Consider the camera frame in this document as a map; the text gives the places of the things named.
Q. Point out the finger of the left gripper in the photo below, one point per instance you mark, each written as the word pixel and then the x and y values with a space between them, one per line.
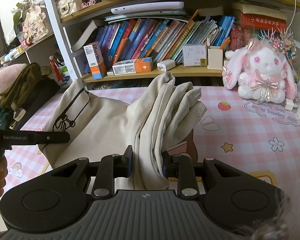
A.
pixel 36 138

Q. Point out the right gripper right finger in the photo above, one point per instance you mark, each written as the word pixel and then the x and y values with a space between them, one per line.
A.
pixel 181 167

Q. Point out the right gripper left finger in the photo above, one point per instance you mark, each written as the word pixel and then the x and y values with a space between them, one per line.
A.
pixel 108 169

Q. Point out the beige t-shirt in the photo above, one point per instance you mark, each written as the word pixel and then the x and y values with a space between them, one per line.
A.
pixel 162 117

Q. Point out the olive brown bag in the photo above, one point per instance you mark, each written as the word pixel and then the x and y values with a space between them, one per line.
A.
pixel 14 97

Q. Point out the pink fuzzy hat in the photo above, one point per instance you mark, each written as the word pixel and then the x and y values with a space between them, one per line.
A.
pixel 9 74

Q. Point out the white green-lid jar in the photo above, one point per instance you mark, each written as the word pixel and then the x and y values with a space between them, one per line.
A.
pixel 64 73

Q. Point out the pink checkered table mat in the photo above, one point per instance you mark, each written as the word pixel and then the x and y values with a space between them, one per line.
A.
pixel 263 140

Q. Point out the white power adapter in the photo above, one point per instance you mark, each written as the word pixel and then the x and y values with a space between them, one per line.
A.
pixel 166 65

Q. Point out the tall white orange box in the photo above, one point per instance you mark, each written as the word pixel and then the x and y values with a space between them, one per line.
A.
pixel 95 60

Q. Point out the flat white orange box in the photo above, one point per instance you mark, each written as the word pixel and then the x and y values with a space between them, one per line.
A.
pixel 134 66

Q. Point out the white cube box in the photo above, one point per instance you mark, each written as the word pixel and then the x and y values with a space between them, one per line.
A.
pixel 195 55

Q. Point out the small beige box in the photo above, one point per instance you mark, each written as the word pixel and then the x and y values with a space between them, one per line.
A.
pixel 215 58

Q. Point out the pink white plush bunny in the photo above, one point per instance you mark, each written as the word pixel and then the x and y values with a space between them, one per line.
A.
pixel 261 72

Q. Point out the row of colourful books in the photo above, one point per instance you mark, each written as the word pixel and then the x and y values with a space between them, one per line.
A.
pixel 127 37

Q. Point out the wooden white bookshelf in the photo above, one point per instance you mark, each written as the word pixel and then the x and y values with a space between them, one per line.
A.
pixel 93 36

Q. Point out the cream quilted handbag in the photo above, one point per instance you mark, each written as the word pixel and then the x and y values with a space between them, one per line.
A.
pixel 68 7

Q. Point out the white tablet on books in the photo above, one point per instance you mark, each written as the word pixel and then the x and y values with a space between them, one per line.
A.
pixel 127 9

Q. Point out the red book box set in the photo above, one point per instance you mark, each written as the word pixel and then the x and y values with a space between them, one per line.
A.
pixel 251 21

